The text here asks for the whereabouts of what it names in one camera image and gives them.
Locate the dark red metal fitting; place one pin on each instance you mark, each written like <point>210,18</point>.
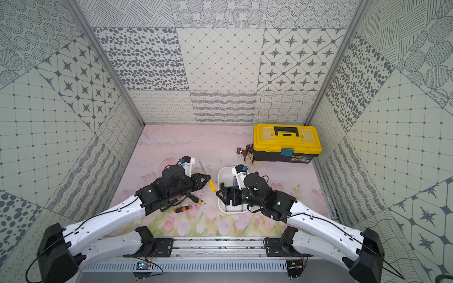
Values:
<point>244,152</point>

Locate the yellow black toolbox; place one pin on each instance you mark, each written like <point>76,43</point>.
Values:
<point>285,143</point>

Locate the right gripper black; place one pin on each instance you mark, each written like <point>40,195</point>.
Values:
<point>227,195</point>

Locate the small orange black screwdriver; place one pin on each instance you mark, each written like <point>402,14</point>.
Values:
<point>186,208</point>

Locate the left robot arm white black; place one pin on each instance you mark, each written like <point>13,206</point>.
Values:
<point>64,251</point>

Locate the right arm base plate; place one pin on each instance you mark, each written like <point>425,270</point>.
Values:
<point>283,246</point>

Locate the clear purple screwdriver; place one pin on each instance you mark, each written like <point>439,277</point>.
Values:
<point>235,182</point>

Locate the white plastic storage box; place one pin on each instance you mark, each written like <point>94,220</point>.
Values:
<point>225,175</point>

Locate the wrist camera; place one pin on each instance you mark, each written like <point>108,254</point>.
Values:
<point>240,172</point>
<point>187,163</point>

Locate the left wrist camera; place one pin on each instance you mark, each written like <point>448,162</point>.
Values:
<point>187,163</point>

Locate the black yellow dotted screwdriver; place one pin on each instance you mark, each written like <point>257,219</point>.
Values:
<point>170,204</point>

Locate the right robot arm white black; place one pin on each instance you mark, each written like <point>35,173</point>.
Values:
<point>307,233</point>

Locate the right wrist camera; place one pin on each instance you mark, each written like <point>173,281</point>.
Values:
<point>240,172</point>

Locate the aluminium mounting rail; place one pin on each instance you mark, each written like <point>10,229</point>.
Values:
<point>253,247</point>

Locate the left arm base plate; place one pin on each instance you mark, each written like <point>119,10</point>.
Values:
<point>149,246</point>

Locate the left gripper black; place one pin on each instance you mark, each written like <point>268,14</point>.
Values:
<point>193,180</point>

